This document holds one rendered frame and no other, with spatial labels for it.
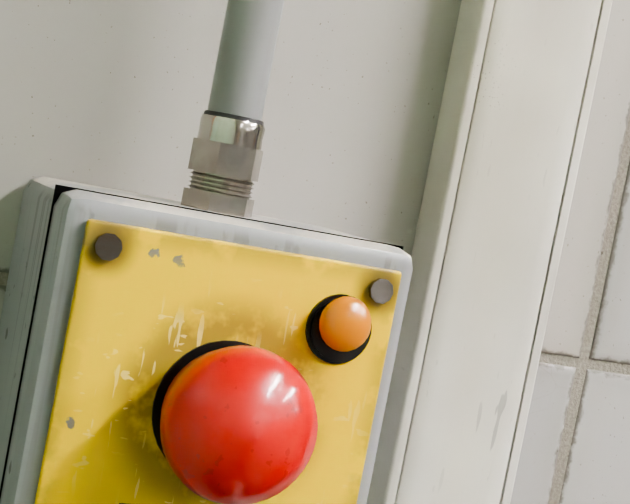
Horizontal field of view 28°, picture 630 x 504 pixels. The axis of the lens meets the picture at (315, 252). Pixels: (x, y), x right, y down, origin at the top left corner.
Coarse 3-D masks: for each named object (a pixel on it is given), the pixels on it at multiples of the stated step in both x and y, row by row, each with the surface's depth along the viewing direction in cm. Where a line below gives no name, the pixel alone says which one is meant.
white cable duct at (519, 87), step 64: (512, 0) 41; (576, 0) 42; (512, 64) 41; (576, 64) 42; (448, 128) 41; (512, 128) 41; (576, 128) 42; (448, 192) 41; (512, 192) 42; (448, 256) 41; (512, 256) 42; (448, 320) 41; (512, 320) 42; (448, 384) 42; (512, 384) 42; (384, 448) 42; (448, 448) 42; (512, 448) 43
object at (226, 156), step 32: (256, 0) 35; (224, 32) 35; (256, 32) 35; (224, 64) 35; (256, 64) 35; (224, 96) 35; (256, 96) 35; (224, 128) 35; (256, 128) 35; (192, 160) 36; (224, 160) 35; (256, 160) 36; (192, 192) 35; (224, 192) 35
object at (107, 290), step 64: (64, 192) 32; (128, 192) 37; (64, 256) 31; (128, 256) 31; (192, 256) 32; (256, 256) 33; (320, 256) 34; (384, 256) 34; (0, 320) 37; (64, 320) 31; (128, 320) 32; (192, 320) 32; (256, 320) 33; (384, 320) 34; (0, 384) 35; (64, 384) 31; (128, 384) 32; (320, 384) 34; (384, 384) 35; (0, 448) 34; (64, 448) 31; (128, 448) 32; (320, 448) 34
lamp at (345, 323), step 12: (336, 300) 33; (348, 300) 33; (324, 312) 33; (336, 312) 33; (348, 312) 33; (360, 312) 33; (324, 324) 33; (336, 324) 33; (348, 324) 33; (360, 324) 33; (324, 336) 33; (336, 336) 33; (348, 336) 33; (360, 336) 33; (336, 348) 33; (348, 348) 33
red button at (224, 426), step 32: (224, 352) 31; (256, 352) 31; (192, 384) 30; (224, 384) 30; (256, 384) 30; (288, 384) 31; (192, 416) 30; (224, 416) 30; (256, 416) 30; (288, 416) 31; (192, 448) 30; (224, 448) 30; (256, 448) 30; (288, 448) 31; (192, 480) 30; (224, 480) 30; (256, 480) 31; (288, 480) 31
